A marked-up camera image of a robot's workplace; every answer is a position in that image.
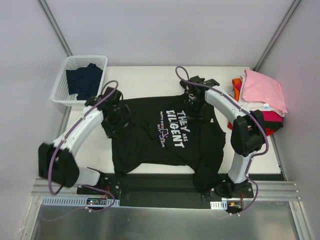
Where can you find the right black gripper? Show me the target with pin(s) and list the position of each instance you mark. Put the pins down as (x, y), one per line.
(191, 99)

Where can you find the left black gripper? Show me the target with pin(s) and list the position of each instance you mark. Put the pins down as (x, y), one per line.
(119, 117)

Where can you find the white plastic laundry basket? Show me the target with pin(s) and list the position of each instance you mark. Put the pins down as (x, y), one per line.
(60, 93)

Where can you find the white t shirt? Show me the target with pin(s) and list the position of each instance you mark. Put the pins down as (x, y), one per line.
(255, 105)

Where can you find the magenta t shirt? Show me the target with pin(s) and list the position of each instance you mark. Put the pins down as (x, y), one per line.
(269, 115)

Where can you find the red t shirt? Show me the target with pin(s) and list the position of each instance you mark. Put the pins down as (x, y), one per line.
(269, 131)

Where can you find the pink t shirt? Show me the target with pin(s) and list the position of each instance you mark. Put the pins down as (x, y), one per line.
(259, 88)

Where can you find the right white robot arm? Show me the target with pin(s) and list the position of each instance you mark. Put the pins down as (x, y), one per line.
(248, 135)

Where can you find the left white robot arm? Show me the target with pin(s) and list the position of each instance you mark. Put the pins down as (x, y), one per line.
(57, 160)

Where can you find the navy blue t shirt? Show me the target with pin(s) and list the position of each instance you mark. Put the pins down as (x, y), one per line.
(84, 82)

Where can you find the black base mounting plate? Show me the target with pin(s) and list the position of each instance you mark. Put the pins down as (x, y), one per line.
(157, 191)

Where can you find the right white cable duct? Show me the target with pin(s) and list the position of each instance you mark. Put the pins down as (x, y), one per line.
(219, 205)

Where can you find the white cable duct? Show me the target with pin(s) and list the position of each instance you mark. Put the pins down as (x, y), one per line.
(219, 205)
(68, 201)

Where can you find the left white cable duct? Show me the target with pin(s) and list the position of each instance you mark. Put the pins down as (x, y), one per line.
(68, 201)

